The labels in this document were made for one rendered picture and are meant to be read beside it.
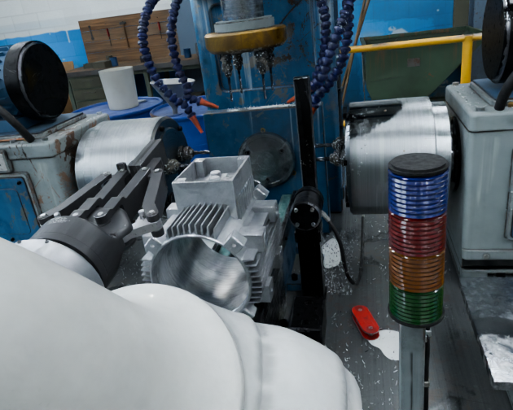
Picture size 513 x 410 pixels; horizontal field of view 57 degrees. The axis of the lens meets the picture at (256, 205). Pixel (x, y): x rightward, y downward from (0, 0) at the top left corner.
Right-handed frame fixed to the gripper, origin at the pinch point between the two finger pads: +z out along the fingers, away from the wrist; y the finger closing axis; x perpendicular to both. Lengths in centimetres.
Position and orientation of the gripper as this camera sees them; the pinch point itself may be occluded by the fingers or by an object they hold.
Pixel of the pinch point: (149, 163)
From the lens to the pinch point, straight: 57.1
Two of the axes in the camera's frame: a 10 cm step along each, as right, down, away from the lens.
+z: 1.8, -5.3, 8.3
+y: -9.7, 0.3, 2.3
